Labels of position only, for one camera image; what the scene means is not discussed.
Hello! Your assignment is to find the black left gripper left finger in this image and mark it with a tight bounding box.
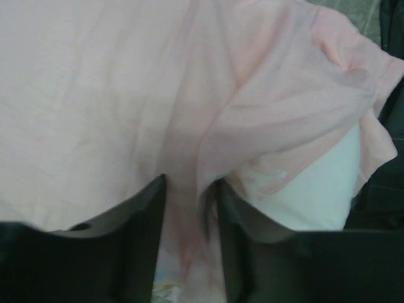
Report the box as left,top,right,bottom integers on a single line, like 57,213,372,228
1,175,166,302

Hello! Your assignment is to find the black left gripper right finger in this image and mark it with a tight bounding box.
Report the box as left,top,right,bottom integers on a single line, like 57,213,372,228
215,181,403,302

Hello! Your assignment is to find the white pillow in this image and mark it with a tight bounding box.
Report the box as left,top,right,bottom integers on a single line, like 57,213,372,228
247,125,360,231

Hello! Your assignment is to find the pink printed pillowcase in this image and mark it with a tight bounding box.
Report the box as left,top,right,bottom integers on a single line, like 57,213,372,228
1,1,403,302

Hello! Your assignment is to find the grey checked pillow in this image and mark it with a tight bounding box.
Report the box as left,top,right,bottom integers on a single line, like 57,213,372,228
345,1,403,230

